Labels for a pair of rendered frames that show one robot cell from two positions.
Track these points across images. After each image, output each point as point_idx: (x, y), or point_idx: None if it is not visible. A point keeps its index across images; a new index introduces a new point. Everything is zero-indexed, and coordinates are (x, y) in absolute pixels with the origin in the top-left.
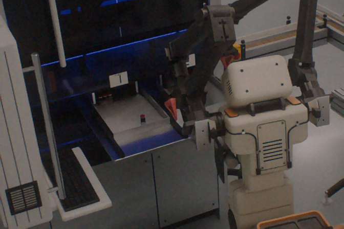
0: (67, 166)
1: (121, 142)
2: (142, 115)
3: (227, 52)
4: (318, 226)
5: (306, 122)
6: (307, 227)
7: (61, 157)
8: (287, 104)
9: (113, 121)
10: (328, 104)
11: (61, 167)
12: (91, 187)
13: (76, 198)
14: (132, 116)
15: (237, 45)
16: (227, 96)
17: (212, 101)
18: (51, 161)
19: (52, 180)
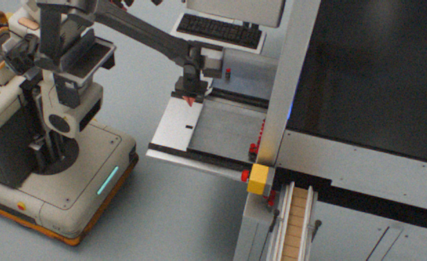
0: (231, 32)
1: (215, 54)
2: (228, 70)
3: (181, 79)
4: None
5: (8, 27)
6: None
7: (247, 35)
8: (30, 18)
9: (252, 66)
10: (3, 51)
11: (233, 30)
12: (193, 32)
13: (188, 18)
14: (247, 79)
15: (253, 177)
16: None
17: (211, 139)
18: (247, 30)
19: (224, 22)
